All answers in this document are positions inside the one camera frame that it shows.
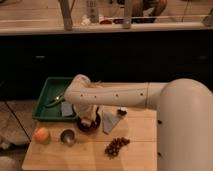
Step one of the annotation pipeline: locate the small metal cup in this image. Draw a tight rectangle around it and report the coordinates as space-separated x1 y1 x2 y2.
60 129 75 146

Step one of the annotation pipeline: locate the green plastic tray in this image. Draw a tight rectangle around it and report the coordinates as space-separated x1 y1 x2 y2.
32 77 78 122

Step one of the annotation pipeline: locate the blue sponge in tray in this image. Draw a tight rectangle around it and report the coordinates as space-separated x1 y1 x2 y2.
61 101 73 117

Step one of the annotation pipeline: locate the orange peach fruit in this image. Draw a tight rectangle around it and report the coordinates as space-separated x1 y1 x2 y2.
33 127 49 143

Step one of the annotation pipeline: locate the dark purple bowl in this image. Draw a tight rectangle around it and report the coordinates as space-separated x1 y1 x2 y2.
76 109 101 133

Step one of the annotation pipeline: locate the wooden board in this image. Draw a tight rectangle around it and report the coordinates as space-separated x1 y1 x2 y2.
21 82 159 171

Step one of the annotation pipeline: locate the small dark object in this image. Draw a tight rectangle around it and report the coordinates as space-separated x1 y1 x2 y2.
117 107 127 116

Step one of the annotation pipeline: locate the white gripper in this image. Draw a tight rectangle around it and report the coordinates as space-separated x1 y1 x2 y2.
74 104 96 126

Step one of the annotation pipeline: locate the green spoon in tray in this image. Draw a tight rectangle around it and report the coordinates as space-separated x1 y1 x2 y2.
45 92 65 108

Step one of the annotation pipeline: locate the grey blue cloth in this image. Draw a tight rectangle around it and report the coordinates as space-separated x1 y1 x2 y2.
102 111 122 134

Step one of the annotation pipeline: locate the bunch of dark grapes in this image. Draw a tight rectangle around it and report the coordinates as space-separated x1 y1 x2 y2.
104 137 130 158

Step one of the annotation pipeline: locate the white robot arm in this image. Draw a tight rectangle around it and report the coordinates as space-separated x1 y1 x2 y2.
64 74 213 171

